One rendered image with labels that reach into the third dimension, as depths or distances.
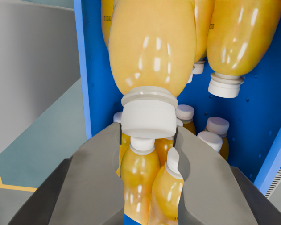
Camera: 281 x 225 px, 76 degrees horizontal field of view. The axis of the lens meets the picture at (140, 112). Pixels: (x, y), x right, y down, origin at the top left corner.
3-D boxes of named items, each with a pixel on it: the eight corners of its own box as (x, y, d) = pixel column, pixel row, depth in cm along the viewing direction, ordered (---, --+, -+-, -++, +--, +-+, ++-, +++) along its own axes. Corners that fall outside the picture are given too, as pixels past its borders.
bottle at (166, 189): (144, 222, 36) (153, 147, 28) (179, 222, 37) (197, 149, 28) (146, 264, 30) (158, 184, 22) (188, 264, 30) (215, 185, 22)
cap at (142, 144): (151, 137, 31) (152, 128, 31) (156, 151, 28) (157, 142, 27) (129, 137, 31) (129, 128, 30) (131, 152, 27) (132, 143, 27)
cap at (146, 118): (165, 92, 11) (165, 121, 10) (182, 112, 14) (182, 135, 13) (112, 100, 12) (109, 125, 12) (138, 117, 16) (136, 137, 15)
